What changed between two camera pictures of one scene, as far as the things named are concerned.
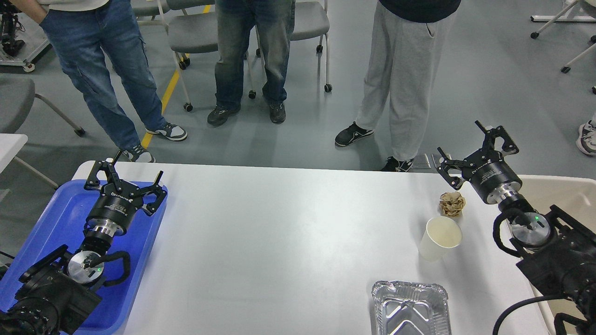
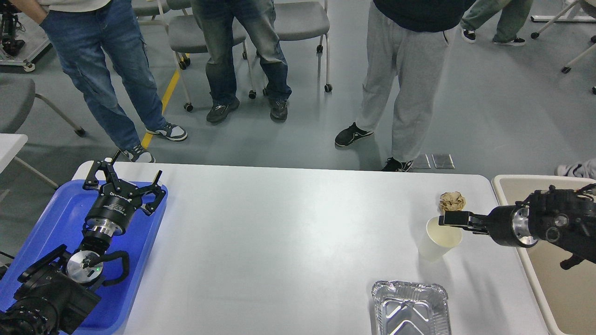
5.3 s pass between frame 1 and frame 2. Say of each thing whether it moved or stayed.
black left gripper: stayed
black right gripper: moved
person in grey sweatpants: stayed
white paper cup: stayed
